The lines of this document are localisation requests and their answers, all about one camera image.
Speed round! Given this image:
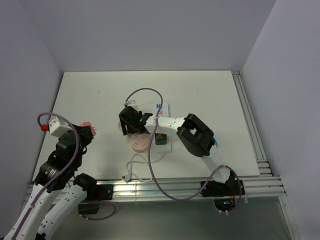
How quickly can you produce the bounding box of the pink plug adapter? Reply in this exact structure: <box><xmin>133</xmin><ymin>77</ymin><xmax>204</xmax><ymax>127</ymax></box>
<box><xmin>79</xmin><ymin>121</ymin><xmax>97</xmax><ymax>137</ymax></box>

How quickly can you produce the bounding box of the dark green cube plug adapter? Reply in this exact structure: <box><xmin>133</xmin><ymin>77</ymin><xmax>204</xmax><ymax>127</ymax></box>
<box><xmin>155</xmin><ymin>133</ymin><xmax>168</xmax><ymax>146</ymax></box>

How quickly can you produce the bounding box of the blue triangular plug adapter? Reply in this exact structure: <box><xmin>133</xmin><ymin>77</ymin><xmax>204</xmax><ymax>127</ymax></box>
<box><xmin>213</xmin><ymin>134</ymin><xmax>219</xmax><ymax>148</ymax></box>

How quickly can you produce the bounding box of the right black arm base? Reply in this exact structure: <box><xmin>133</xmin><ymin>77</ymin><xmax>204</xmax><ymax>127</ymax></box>
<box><xmin>200</xmin><ymin>180</ymin><xmax>246</xmax><ymax>215</ymax></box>

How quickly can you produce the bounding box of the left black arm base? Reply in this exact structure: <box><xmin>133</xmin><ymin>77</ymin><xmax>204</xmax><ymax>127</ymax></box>
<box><xmin>78</xmin><ymin>184</ymin><xmax>114</xmax><ymax>216</ymax></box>

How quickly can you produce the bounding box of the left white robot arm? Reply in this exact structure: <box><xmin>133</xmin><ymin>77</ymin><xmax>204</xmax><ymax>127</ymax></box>
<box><xmin>4</xmin><ymin>122</ymin><xmax>98</xmax><ymax>240</ymax></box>

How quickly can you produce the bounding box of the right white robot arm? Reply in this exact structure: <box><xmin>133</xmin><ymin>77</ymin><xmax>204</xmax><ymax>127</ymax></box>
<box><xmin>119</xmin><ymin>105</ymin><xmax>234</xmax><ymax>195</ymax></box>

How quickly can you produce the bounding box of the pink round socket hub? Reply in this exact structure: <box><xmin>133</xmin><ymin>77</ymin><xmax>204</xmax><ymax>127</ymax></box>
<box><xmin>129</xmin><ymin>133</ymin><xmax>150</xmax><ymax>153</ymax></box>

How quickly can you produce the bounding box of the white multicolour power strip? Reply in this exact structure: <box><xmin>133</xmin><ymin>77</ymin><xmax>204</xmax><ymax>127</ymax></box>
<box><xmin>153</xmin><ymin>101</ymin><xmax>172</xmax><ymax>154</ymax></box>

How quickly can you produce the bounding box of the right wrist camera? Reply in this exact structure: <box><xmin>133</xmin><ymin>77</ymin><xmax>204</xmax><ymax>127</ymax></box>
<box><xmin>124</xmin><ymin>100</ymin><xmax>138</xmax><ymax>110</ymax></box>

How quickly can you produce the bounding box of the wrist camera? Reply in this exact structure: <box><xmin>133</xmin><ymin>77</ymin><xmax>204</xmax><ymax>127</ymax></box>
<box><xmin>124</xmin><ymin>100</ymin><xmax>138</xmax><ymax>110</ymax></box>
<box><xmin>40</xmin><ymin>116</ymin><xmax>72</xmax><ymax>138</ymax></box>

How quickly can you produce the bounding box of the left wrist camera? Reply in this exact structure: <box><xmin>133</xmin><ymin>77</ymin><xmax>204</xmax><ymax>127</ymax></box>
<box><xmin>40</xmin><ymin>116</ymin><xmax>72</xmax><ymax>138</ymax></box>

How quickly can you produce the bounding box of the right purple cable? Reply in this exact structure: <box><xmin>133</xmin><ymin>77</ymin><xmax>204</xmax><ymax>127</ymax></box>
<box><xmin>126</xmin><ymin>87</ymin><xmax>243</xmax><ymax>213</ymax></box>

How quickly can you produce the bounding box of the white power strip cable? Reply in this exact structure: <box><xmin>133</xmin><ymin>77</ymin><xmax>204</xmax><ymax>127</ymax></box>
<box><xmin>122</xmin><ymin>152</ymin><xmax>167</xmax><ymax>183</ymax></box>

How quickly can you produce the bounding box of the aluminium right rail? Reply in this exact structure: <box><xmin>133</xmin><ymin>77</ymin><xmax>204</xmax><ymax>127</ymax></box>
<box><xmin>231</xmin><ymin>71</ymin><xmax>273</xmax><ymax>177</ymax></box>

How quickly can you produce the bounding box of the aluminium front rail frame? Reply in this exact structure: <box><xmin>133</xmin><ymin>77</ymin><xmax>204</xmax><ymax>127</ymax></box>
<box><xmin>97</xmin><ymin>176</ymin><xmax>286</xmax><ymax>203</ymax></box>

